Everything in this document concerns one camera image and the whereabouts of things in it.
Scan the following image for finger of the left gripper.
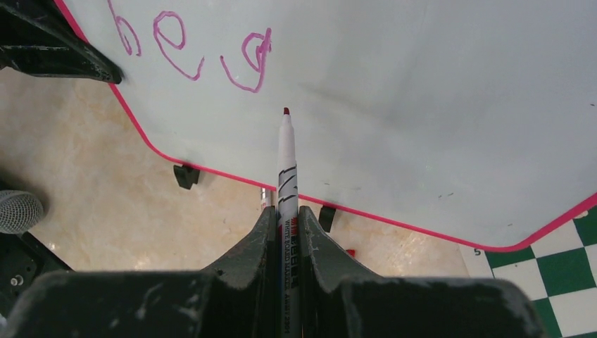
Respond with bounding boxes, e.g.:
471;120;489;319
1;0;122;84

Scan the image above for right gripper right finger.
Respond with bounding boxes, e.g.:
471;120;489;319
298;206;378;337

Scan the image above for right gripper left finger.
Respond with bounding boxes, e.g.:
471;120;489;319
200;206;278;337

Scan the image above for magenta whiteboard marker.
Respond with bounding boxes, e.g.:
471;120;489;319
277;108;302;337

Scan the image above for pink framed whiteboard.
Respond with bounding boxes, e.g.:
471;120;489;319
57;1;596;251

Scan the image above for green whiteboard marker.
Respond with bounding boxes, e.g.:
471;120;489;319
260;188;272;210

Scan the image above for black grey microphone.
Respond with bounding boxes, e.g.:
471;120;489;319
1;190;44;234

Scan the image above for green white chessboard mat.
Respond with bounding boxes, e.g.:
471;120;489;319
460;208;596;337

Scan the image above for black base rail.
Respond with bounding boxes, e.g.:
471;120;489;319
1;232;71;318

